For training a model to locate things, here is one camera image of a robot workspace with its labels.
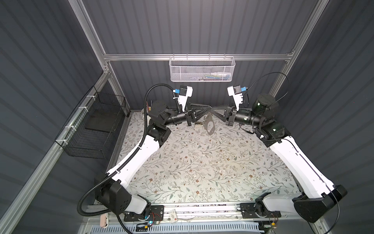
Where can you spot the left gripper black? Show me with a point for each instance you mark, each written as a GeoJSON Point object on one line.
{"type": "Point", "coordinates": [191, 112]}

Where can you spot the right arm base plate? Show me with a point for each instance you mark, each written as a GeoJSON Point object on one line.
{"type": "Point", "coordinates": [256, 210]}

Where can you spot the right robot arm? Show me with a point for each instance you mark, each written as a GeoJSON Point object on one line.
{"type": "Point", "coordinates": [317, 195]}

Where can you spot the white ribbed cable duct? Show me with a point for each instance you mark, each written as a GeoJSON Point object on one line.
{"type": "Point", "coordinates": [198, 228]}

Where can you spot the black wire basket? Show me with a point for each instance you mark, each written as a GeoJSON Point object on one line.
{"type": "Point", "coordinates": [95, 128]}

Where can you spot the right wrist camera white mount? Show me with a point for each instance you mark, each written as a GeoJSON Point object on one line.
{"type": "Point", "coordinates": [237, 93]}

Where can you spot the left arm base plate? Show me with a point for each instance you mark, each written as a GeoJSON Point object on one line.
{"type": "Point", "coordinates": [151, 213]}

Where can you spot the pens in mug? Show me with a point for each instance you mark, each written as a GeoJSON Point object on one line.
{"type": "Point", "coordinates": [149, 104]}

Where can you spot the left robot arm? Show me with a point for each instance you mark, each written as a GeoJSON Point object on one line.
{"type": "Point", "coordinates": [112, 190]}

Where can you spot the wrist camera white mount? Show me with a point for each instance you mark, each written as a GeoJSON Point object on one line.
{"type": "Point", "coordinates": [184, 92]}
{"type": "Point", "coordinates": [237, 93]}

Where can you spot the small white tag device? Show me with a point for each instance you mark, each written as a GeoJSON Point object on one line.
{"type": "Point", "coordinates": [172, 216]}

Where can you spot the silver metal key holder plate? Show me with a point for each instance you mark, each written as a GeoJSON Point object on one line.
{"type": "Point", "coordinates": [209, 124]}

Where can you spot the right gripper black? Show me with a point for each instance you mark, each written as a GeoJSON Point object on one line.
{"type": "Point", "coordinates": [226, 110]}

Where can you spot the white wire mesh basket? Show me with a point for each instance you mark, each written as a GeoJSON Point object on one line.
{"type": "Point", "coordinates": [203, 69]}

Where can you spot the pink white small device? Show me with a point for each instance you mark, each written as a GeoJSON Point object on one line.
{"type": "Point", "coordinates": [104, 220]}

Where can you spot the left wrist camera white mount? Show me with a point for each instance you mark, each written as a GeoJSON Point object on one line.
{"type": "Point", "coordinates": [184, 92]}

